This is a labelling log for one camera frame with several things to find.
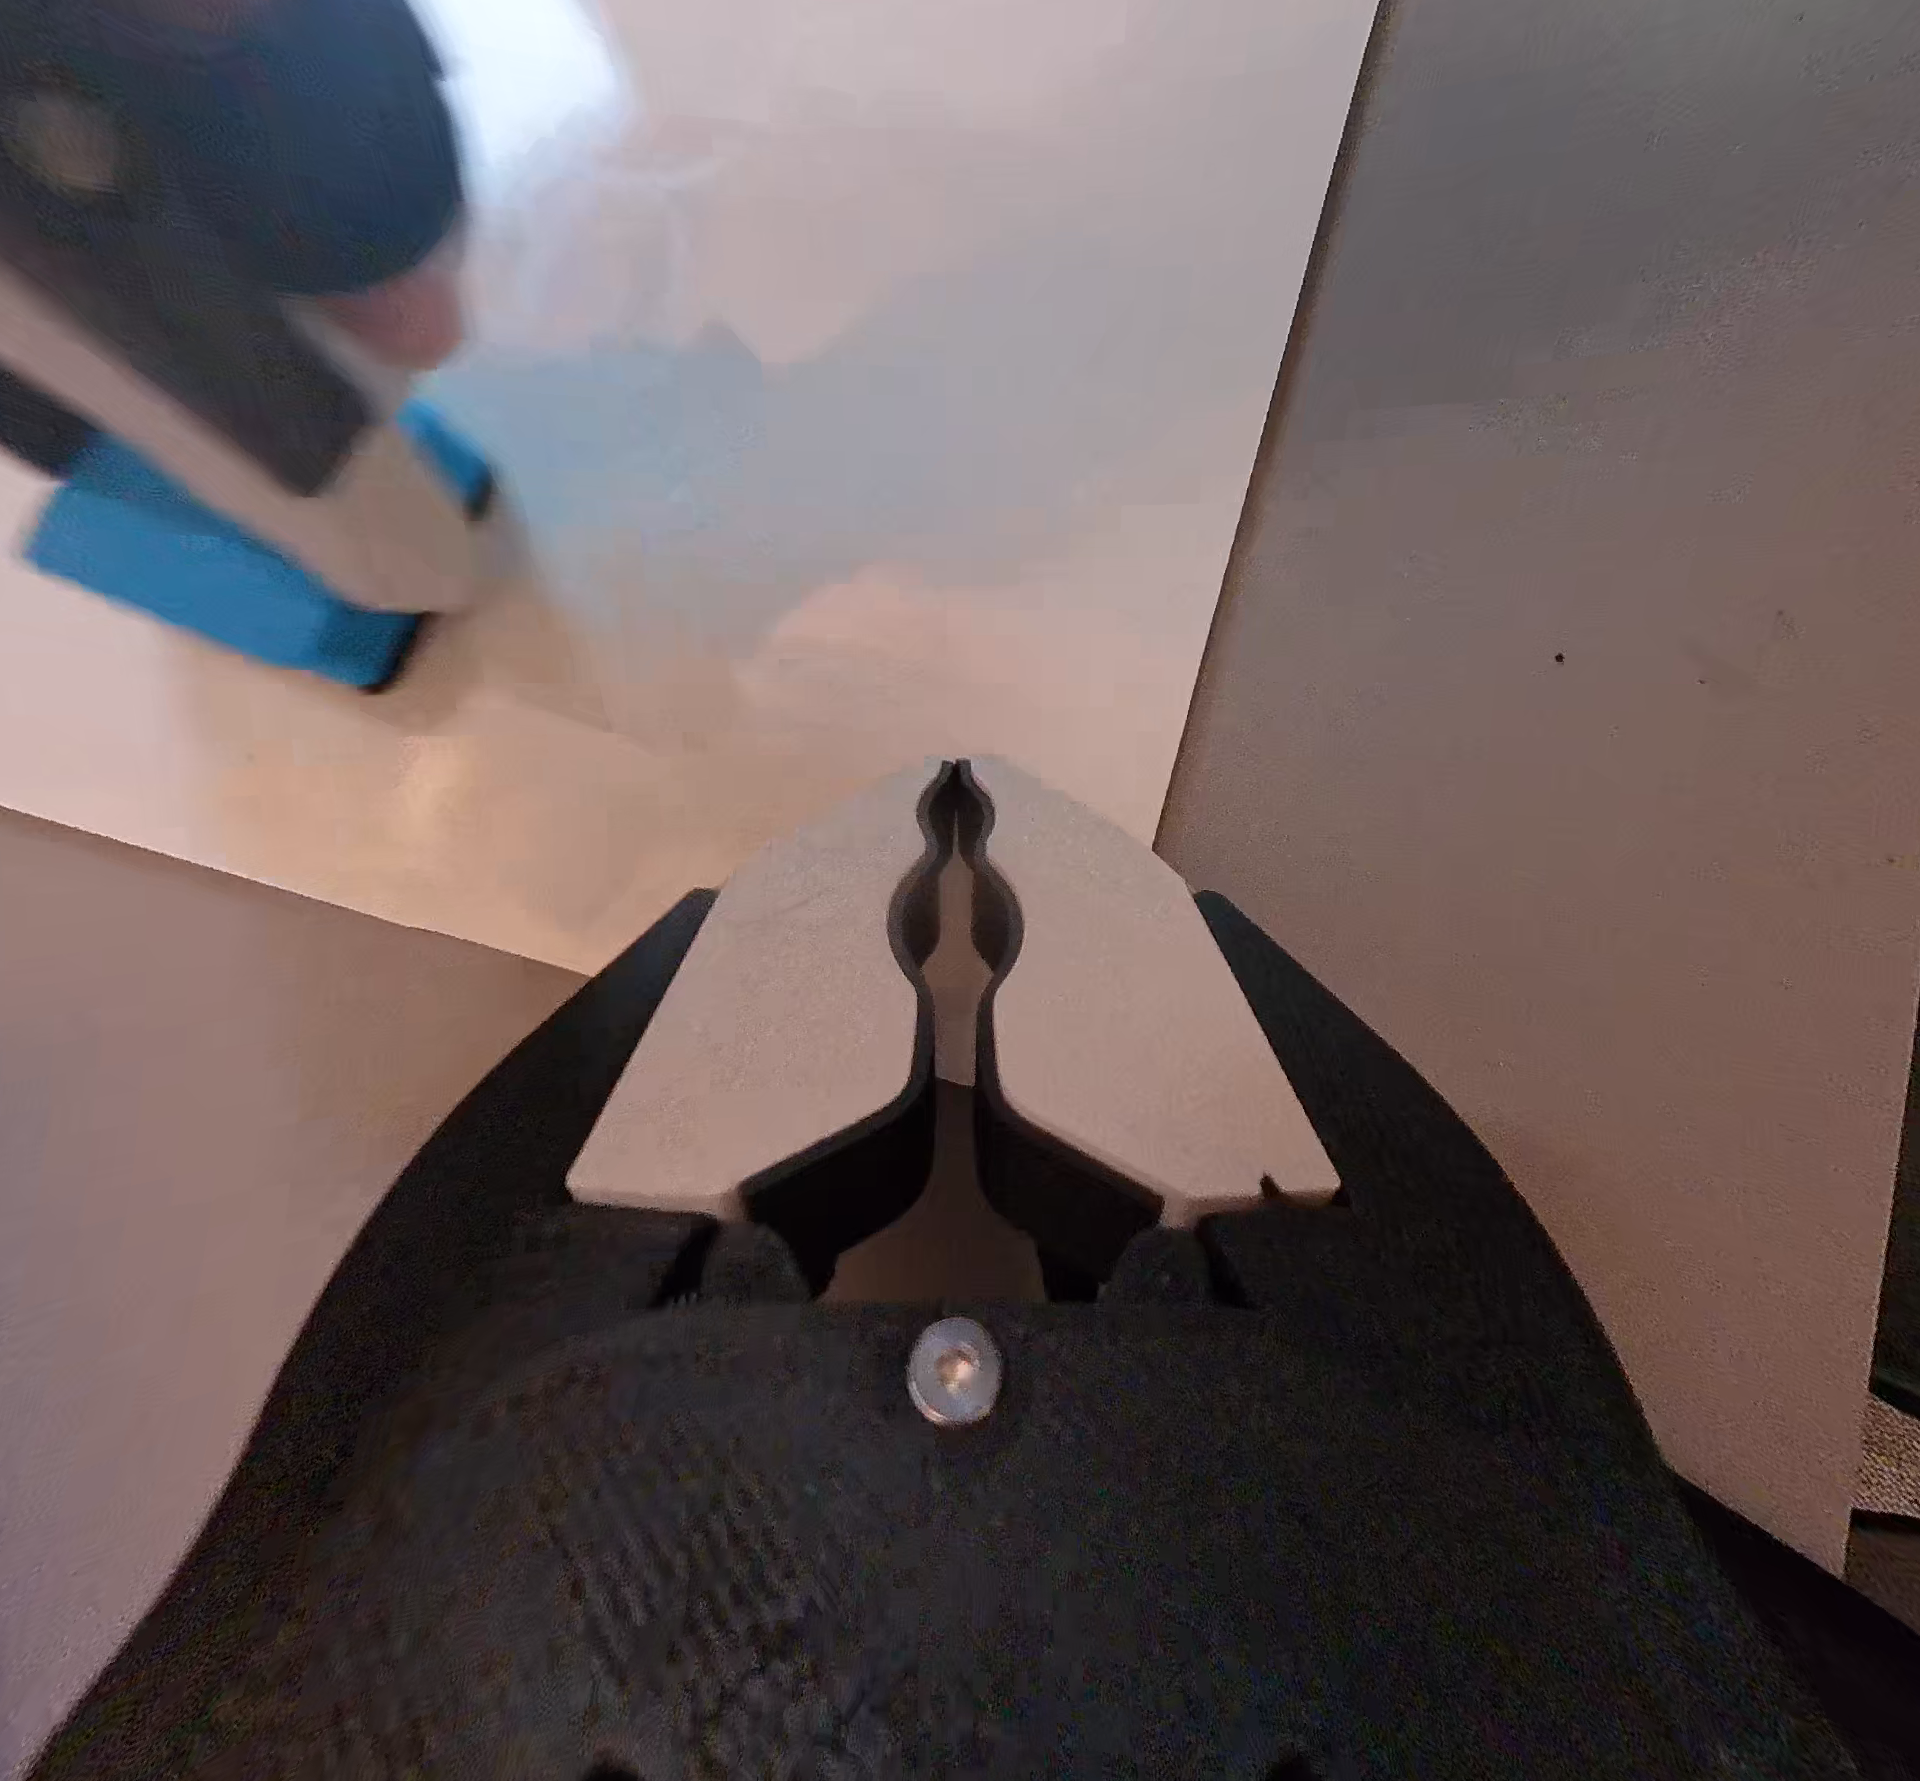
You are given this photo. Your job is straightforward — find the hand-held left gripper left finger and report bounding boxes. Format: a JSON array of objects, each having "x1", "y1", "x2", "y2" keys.
[{"x1": 567, "y1": 755, "x2": 960, "y2": 1298}]

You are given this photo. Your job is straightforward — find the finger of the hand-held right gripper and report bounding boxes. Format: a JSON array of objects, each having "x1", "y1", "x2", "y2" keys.
[{"x1": 0, "y1": 274, "x2": 489, "y2": 614}]

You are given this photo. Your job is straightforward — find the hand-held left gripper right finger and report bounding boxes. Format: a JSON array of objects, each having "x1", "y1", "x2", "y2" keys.
[{"x1": 960, "y1": 755, "x2": 1344, "y2": 1301}]

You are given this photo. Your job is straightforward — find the blue foam eraser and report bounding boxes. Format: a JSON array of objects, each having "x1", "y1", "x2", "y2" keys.
[{"x1": 23, "y1": 405, "x2": 501, "y2": 696}]

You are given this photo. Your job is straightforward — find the small white whiteboard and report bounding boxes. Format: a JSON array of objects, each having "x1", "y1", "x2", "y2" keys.
[{"x1": 0, "y1": 0, "x2": 1426, "y2": 1084}]

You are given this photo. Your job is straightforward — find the person's right hand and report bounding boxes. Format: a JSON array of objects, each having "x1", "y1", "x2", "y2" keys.
[{"x1": 322, "y1": 262, "x2": 473, "y2": 373}]

